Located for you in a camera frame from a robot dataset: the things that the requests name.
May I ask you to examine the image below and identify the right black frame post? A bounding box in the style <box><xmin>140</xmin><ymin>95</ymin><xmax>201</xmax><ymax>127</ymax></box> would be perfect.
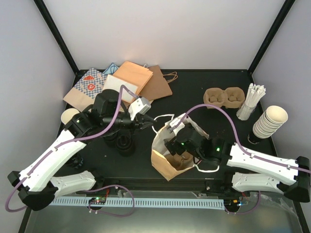
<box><xmin>248</xmin><ymin>0</ymin><xmax>295</xmax><ymax>74</ymax></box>

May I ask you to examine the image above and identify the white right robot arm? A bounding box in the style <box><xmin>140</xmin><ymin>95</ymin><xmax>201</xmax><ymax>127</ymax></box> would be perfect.
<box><xmin>164</xmin><ymin>123</ymin><xmax>311</xmax><ymax>202</ymax></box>

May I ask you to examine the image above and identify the folded orange paper bag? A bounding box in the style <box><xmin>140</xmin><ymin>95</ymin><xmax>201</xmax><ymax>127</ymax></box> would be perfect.
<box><xmin>103</xmin><ymin>61</ymin><xmax>153</xmax><ymax>95</ymax></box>

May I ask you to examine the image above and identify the white slotted cable duct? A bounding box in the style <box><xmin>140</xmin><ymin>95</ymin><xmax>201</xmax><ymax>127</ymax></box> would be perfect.
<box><xmin>50</xmin><ymin>196</ymin><xmax>225</xmax><ymax>210</ymax></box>

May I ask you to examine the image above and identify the black frame post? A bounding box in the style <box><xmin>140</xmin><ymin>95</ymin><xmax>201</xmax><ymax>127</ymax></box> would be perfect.
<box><xmin>34</xmin><ymin>0</ymin><xmax>79</xmax><ymax>75</ymax></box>
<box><xmin>248</xmin><ymin>0</ymin><xmax>295</xmax><ymax>74</ymax></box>

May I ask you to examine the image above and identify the dark brown paper bag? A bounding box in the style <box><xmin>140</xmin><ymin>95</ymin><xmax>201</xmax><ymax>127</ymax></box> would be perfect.
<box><xmin>139</xmin><ymin>65</ymin><xmax>178</xmax><ymax>101</ymax></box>

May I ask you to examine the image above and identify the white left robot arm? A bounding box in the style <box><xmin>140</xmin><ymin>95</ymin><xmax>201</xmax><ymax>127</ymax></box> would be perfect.
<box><xmin>8</xmin><ymin>86</ymin><xmax>154</xmax><ymax>211</ymax></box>

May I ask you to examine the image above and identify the stack of paper cups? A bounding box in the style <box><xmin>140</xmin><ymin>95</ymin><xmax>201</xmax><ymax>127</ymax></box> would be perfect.
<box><xmin>247</xmin><ymin>105</ymin><xmax>288</xmax><ymax>144</ymax></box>
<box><xmin>61</xmin><ymin>108</ymin><xmax>80</xmax><ymax>125</ymax></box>

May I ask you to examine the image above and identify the blue checkered paper bag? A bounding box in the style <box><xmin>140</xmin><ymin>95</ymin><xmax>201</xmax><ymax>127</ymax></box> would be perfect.
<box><xmin>63</xmin><ymin>68</ymin><xmax>107</xmax><ymax>112</ymax></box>

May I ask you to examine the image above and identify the light blue paper bag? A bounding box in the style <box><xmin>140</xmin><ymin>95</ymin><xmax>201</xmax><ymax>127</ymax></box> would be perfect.
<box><xmin>102</xmin><ymin>63</ymin><xmax>119</xmax><ymax>75</ymax></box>

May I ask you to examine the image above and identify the right stack of paper cups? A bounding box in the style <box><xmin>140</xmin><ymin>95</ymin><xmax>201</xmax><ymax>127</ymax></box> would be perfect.
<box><xmin>247</xmin><ymin>105</ymin><xmax>288</xmax><ymax>144</ymax></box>

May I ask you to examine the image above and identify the cup of white straws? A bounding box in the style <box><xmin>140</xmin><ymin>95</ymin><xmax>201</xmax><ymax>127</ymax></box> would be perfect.
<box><xmin>236</xmin><ymin>83</ymin><xmax>266</xmax><ymax>121</ymax></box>

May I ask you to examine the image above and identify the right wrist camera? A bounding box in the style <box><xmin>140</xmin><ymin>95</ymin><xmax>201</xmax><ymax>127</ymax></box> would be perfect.
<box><xmin>168</xmin><ymin>117</ymin><xmax>185</xmax><ymax>135</ymax></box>

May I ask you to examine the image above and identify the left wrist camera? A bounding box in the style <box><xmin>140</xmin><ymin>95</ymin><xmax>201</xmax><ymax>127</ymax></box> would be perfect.
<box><xmin>128</xmin><ymin>97</ymin><xmax>151</xmax><ymax>121</ymax></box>

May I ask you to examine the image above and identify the cardboard cup carrier stack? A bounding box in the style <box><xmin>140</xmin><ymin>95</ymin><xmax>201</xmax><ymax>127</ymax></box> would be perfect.
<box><xmin>203</xmin><ymin>87</ymin><xmax>245</xmax><ymax>109</ymax></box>

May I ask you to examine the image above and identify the left black frame post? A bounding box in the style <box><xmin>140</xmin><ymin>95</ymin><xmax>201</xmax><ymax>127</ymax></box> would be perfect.
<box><xmin>34</xmin><ymin>0</ymin><xmax>79</xmax><ymax>75</ymax></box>

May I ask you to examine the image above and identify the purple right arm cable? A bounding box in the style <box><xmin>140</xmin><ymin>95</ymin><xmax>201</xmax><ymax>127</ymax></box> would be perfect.
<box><xmin>177</xmin><ymin>103</ymin><xmax>311</xmax><ymax>215</ymax></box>

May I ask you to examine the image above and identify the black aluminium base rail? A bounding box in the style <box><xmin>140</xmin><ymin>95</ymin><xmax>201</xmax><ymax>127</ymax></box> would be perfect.
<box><xmin>102</xmin><ymin>178</ymin><xmax>250</xmax><ymax>198</ymax></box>

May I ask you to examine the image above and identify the orange kraft paper bag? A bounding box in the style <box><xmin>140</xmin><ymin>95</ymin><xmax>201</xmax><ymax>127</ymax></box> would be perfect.
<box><xmin>151</xmin><ymin>114</ymin><xmax>220</xmax><ymax>181</ymax></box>

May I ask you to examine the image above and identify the single cardboard cup carrier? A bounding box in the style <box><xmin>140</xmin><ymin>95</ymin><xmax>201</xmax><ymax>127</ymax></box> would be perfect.
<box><xmin>166</xmin><ymin>152</ymin><xmax>193</xmax><ymax>170</ymax></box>

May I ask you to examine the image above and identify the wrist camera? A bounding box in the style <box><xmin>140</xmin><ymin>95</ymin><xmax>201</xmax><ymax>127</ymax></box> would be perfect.
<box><xmin>168</xmin><ymin>117</ymin><xmax>185</xmax><ymax>135</ymax></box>
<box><xmin>128</xmin><ymin>97</ymin><xmax>151</xmax><ymax>121</ymax></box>

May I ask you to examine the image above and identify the left stack of paper cups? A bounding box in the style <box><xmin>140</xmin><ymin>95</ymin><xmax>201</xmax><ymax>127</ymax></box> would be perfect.
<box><xmin>61</xmin><ymin>108</ymin><xmax>80</xmax><ymax>125</ymax></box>

